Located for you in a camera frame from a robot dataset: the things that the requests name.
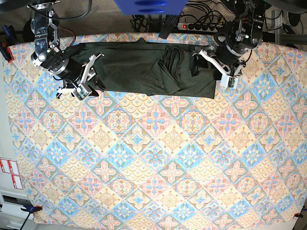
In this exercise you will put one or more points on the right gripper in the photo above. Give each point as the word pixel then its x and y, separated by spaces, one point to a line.
pixel 79 80

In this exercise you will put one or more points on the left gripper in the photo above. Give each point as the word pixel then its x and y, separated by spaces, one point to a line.
pixel 227 56

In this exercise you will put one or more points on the dark green long-sleeve shirt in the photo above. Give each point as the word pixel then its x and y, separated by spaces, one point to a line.
pixel 149 68

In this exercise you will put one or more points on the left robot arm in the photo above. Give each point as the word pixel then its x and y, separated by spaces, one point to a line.
pixel 241 35

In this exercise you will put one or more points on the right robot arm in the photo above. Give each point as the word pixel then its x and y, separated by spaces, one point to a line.
pixel 44 25

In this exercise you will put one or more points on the black remote keypad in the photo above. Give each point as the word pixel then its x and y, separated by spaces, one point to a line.
pixel 169 24

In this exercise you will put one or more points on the patterned tile tablecloth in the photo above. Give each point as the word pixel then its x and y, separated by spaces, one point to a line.
pixel 130 161

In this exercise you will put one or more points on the black round stool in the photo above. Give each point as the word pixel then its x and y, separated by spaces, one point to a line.
pixel 28 35

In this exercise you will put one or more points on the blue plastic box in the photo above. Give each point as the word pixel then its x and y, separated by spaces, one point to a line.
pixel 162 7

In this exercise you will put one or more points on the red white label stickers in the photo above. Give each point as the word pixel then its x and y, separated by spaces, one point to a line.
pixel 9 174

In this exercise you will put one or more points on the blue clamp bottom left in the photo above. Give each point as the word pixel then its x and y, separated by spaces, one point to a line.
pixel 30 210

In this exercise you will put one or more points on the white cabinet drawer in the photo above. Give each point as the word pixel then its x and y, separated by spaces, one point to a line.
pixel 12 203

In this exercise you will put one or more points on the orange clamp bottom right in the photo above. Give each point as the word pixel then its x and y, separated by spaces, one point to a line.
pixel 298 215

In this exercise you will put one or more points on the white power strip red switch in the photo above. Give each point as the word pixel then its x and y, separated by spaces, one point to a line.
pixel 199 27

